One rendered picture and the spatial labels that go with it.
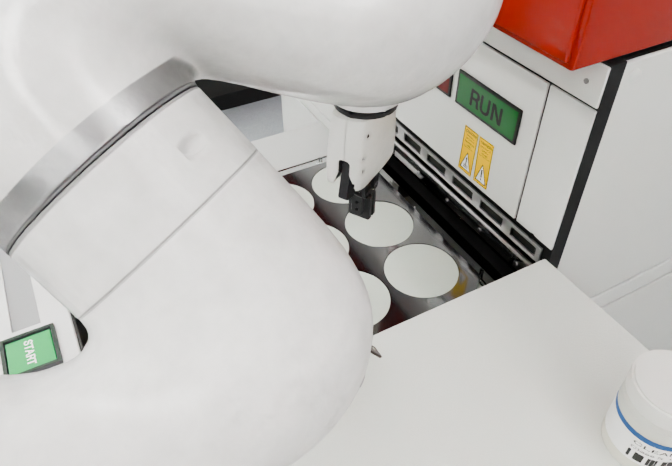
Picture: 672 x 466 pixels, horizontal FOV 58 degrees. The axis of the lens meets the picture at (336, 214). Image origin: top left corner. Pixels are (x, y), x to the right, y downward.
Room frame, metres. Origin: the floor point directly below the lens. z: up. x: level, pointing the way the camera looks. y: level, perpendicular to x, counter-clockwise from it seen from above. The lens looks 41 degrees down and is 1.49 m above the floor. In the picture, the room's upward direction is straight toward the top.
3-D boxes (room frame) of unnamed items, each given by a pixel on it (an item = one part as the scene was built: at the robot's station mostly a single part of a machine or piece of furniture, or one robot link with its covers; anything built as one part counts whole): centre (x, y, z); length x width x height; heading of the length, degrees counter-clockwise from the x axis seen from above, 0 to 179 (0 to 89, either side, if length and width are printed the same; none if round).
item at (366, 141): (0.62, -0.03, 1.09); 0.10 x 0.07 x 0.11; 150
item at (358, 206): (0.60, -0.03, 0.99); 0.03 x 0.03 x 0.07; 60
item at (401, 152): (0.73, -0.15, 0.89); 0.44 x 0.02 x 0.10; 28
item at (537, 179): (0.89, -0.07, 1.02); 0.82 x 0.03 x 0.40; 28
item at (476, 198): (0.73, -0.15, 0.96); 0.44 x 0.01 x 0.02; 28
